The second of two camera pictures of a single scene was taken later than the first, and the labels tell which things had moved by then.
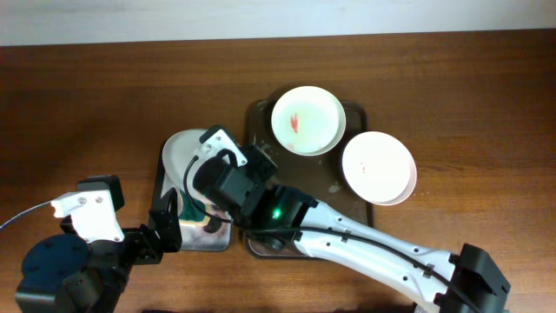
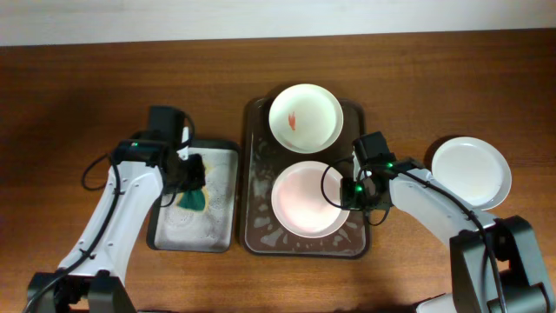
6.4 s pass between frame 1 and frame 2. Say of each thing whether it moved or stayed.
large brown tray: stayed
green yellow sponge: moved
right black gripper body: moved
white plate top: stayed
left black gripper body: moved
